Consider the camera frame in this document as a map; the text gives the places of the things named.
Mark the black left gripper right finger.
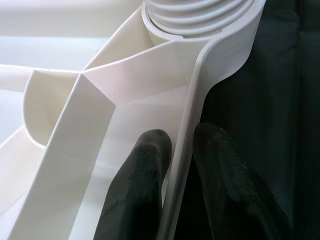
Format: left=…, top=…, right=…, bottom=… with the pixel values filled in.
left=172, top=122, right=293, bottom=240

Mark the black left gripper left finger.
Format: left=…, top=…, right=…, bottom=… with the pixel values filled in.
left=93, top=128, right=174, bottom=240

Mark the white plastic table top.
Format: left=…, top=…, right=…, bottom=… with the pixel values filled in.
left=0, top=0, right=265, bottom=240

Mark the white plastic table leg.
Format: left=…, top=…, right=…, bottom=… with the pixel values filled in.
left=144, top=0, right=253, bottom=40

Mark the black padded bed cover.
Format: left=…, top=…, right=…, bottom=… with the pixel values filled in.
left=172, top=0, right=320, bottom=240

